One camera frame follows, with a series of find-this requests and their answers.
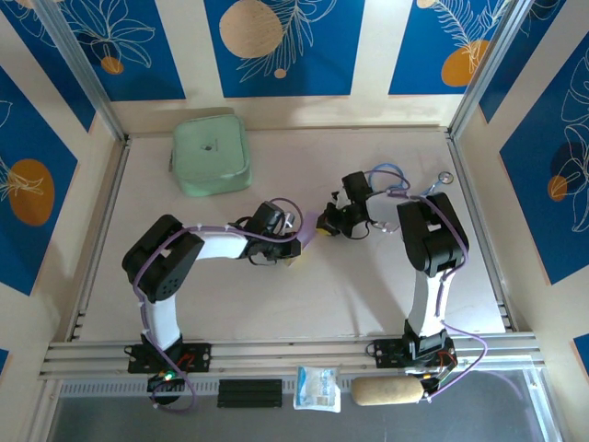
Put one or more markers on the lilac square paper sheet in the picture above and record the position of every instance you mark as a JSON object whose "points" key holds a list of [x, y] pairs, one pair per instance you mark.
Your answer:
{"points": [[308, 228]]}

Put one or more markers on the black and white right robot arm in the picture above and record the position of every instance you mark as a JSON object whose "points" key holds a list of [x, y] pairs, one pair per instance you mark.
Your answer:
{"points": [[432, 239]]}

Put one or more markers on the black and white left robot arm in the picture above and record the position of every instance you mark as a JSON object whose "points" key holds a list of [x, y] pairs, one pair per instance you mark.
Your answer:
{"points": [[161, 317]]}

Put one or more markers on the blue stethoscope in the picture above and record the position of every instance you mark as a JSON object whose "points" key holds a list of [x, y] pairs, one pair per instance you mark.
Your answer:
{"points": [[445, 177]]}

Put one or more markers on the mint green zip case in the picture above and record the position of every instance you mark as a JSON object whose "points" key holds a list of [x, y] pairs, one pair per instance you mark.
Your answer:
{"points": [[211, 154]]}

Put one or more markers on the white blue plastic packet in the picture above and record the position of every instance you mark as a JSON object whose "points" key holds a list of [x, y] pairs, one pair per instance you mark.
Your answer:
{"points": [[317, 389]]}

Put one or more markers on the black ridged block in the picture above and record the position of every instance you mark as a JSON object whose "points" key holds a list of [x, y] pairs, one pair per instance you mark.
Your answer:
{"points": [[249, 393]]}

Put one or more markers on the beige foam roll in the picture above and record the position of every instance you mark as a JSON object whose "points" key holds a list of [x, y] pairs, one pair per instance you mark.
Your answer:
{"points": [[386, 391]]}

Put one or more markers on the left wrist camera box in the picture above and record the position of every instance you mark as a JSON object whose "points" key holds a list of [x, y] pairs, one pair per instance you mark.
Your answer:
{"points": [[288, 220]]}

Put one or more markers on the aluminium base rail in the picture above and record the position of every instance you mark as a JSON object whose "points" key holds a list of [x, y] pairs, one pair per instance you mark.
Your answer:
{"points": [[285, 354]]}

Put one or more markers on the aluminium side rail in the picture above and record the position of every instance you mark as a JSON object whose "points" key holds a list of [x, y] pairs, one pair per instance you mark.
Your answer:
{"points": [[103, 230], [478, 221]]}

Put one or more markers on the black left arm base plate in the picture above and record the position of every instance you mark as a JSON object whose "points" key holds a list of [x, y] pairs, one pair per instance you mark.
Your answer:
{"points": [[198, 357]]}

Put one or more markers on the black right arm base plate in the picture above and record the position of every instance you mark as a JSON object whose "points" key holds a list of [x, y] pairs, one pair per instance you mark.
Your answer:
{"points": [[386, 353]]}

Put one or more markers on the aluminium corner post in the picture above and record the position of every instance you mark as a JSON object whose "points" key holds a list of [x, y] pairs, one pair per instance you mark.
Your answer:
{"points": [[78, 64], [488, 64]]}

